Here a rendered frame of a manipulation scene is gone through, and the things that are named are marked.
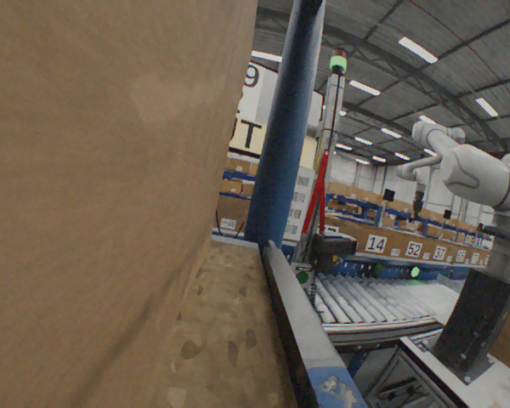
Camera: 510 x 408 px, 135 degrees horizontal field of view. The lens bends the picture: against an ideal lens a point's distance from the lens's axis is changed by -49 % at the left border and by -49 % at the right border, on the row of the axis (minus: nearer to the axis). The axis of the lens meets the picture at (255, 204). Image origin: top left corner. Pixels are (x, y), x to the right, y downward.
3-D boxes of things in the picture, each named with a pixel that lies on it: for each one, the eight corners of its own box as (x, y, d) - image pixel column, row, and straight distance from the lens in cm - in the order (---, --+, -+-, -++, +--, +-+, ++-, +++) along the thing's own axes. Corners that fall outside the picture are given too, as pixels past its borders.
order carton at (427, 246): (399, 258, 169) (405, 236, 167) (377, 247, 190) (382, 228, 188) (429, 262, 199) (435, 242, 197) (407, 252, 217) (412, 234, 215)
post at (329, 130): (258, 345, 75) (321, 67, 67) (257, 336, 79) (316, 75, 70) (292, 348, 78) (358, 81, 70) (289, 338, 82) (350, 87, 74)
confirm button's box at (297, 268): (287, 287, 60) (293, 265, 57) (285, 282, 62) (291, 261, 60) (309, 289, 62) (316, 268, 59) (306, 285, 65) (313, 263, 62)
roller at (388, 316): (388, 330, 104) (393, 320, 101) (341, 280, 139) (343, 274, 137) (396, 329, 107) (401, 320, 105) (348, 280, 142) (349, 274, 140)
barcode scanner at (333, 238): (354, 273, 62) (359, 236, 59) (314, 274, 56) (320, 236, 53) (343, 264, 67) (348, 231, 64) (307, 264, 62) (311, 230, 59)
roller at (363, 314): (366, 332, 95) (371, 322, 93) (323, 279, 133) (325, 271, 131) (375, 331, 98) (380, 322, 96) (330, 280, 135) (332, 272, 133)
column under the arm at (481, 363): (493, 364, 110) (534, 284, 102) (467, 386, 87) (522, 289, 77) (450, 332, 116) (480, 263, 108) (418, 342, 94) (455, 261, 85)
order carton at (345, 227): (304, 245, 125) (311, 218, 122) (292, 233, 152) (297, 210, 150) (359, 253, 143) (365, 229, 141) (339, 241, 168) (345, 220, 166)
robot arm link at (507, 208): (541, 227, 92) (548, 159, 97) (507, 214, 79) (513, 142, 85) (512, 223, 103) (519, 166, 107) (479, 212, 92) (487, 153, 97)
